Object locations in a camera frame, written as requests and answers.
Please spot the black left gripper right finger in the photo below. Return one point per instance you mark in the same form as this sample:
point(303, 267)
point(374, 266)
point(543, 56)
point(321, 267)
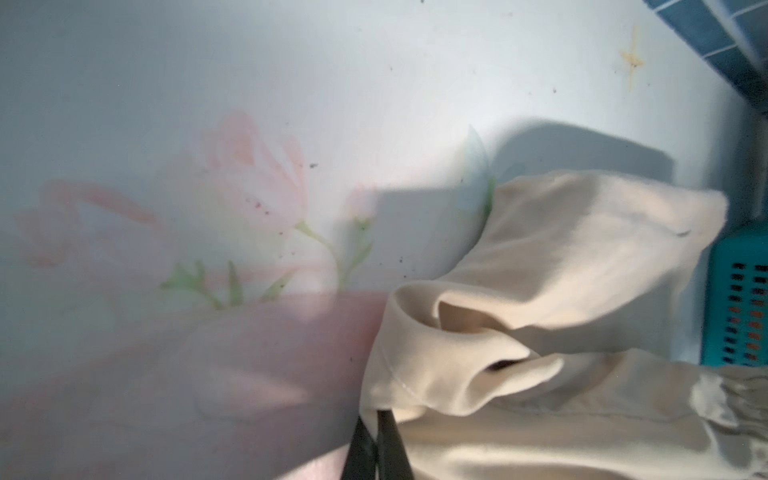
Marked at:
point(393, 463)

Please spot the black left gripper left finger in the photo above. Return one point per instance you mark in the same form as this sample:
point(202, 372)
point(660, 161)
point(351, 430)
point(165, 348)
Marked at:
point(361, 459)

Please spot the pink shorts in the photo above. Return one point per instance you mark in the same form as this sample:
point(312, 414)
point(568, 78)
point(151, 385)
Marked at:
point(266, 390)

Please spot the beige shorts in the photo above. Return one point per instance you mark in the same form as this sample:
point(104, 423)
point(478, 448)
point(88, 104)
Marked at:
point(516, 364)

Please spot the teal plastic laundry basket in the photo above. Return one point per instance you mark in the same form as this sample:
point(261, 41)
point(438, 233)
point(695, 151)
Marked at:
point(735, 324)

